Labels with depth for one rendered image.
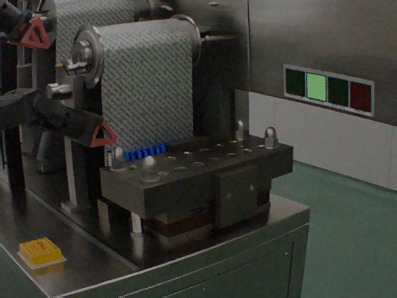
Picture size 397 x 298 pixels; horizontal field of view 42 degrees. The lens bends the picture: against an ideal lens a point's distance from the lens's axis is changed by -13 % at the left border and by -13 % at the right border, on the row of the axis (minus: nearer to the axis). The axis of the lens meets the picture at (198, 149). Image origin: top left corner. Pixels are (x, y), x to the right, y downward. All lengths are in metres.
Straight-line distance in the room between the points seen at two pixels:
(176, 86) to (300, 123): 3.13
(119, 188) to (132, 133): 0.17
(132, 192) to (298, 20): 0.49
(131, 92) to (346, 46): 0.47
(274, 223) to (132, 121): 0.37
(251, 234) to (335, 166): 3.07
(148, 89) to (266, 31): 0.29
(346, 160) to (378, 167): 0.31
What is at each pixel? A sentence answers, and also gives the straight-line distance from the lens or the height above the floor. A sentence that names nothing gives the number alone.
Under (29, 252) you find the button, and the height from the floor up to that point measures 0.92.
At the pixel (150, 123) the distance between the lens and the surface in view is 1.27.
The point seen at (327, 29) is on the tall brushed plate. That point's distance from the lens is 1.15.
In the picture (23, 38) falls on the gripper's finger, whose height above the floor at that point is 1.32.
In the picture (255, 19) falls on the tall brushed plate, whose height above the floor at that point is 1.31.
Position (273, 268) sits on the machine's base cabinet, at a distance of 1.29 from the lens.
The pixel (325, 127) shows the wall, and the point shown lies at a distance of 4.22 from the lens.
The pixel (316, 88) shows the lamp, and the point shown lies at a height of 1.18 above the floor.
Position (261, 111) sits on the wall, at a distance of 4.65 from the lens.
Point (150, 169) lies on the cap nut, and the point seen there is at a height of 1.05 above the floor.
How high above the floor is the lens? 1.39
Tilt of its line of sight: 16 degrees down
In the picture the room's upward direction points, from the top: 1 degrees counter-clockwise
